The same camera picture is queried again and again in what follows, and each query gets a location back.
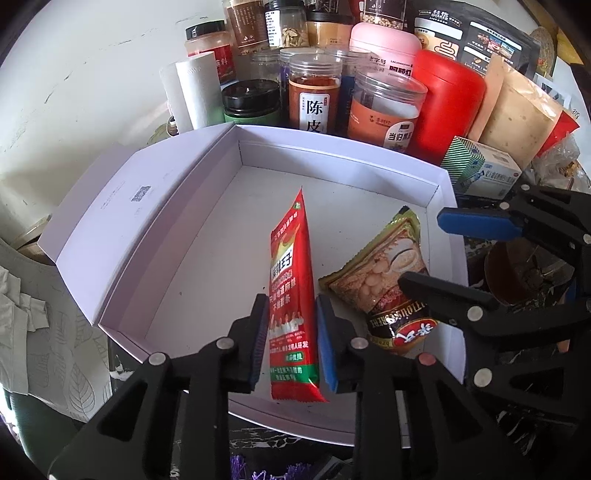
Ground brown nut snack packet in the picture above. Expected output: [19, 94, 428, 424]
[318, 206, 438, 355]

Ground red snack sachet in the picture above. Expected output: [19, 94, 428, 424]
[267, 191, 325, 403]

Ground clear plastic bag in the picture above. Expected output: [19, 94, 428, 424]
[532, 134, 591, 194]

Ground glass mug with tea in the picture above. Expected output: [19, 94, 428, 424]
[484, 238, 574, 306]

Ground grey chair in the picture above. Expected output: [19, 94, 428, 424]
[1, 243, 112, 471]

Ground red foil bag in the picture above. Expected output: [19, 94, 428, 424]
[537, 110, 579, 157]

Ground green white medicine box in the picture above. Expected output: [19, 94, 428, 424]
[441, 137, 522, 200]

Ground kraft paper pouch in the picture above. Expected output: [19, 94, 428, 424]
[468, 54, 563, 169]

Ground red cylindrical canister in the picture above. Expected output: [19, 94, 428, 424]
[407, 50, 486, 165]

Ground grey cloth on chair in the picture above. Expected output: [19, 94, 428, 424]
[0, 267, 49, 394]

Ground white open gift box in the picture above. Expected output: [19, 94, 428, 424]
[37, 121, 470, 447]

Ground black printed food bag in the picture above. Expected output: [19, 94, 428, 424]
[409, 1, 540, 79]

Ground orange label clear jar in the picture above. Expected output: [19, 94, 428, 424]
[346, 68, 428, 153]

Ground pink lidded jar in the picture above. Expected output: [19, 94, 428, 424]
[349, 22, 422, 76]

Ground tall jar maroon label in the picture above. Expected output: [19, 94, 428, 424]
[361, 0, 408, 30]

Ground dried peel jar white label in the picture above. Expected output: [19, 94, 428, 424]
[287, 54, 342, 134]

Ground tan jar black lid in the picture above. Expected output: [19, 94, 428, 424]
[307, 11, 353, 47]

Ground green jar black lid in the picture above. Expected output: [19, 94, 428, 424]
[221, 79, 280, 126]

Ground clear jar sliced herbs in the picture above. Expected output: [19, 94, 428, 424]
[264, 0, 310, 49]

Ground brown powder tall jar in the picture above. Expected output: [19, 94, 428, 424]
[222, 0, 269, 56]

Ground red spice jar black lid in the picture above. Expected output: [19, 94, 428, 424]
[185, 20, 236, 84]

